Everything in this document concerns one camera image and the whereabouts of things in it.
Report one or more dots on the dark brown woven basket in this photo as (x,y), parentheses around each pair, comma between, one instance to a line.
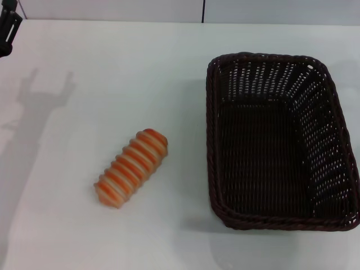
(261,157)

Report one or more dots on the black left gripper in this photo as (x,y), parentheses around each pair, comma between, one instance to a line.
(3,42)

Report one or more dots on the orange striped ridged bread loaf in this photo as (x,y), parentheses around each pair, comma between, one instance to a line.
(130,170)

